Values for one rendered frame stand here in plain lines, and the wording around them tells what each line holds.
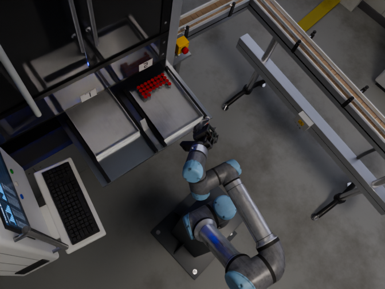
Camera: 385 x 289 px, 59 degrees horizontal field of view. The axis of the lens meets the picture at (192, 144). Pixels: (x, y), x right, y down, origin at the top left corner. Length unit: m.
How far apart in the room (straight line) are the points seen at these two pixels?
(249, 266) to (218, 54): 2.30
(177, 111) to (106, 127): 0.39
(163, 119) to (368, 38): 2.70
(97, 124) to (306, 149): 1.86
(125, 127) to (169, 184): 0.94
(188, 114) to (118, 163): 0.47
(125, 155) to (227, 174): 0.64
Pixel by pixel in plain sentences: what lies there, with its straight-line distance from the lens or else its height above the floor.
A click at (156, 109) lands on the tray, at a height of 0.88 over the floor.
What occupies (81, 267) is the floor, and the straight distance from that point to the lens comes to 2.61.
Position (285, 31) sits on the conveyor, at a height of 0.93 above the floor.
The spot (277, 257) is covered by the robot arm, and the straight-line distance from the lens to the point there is 1.35.
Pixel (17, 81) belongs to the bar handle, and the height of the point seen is 1.47.
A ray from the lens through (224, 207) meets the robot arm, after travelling 1.63.
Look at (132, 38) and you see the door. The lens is 1.66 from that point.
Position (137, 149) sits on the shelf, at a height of 0.88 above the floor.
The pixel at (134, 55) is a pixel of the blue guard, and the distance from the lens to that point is 1.75.
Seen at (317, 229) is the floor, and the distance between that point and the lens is 2.93.
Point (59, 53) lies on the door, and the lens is 1.48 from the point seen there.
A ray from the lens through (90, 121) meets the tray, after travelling 1.89.
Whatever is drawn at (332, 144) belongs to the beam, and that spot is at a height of 0.54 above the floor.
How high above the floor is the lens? 2.58
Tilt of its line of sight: 67 degrees down
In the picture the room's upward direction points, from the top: 21 degrees clockwise
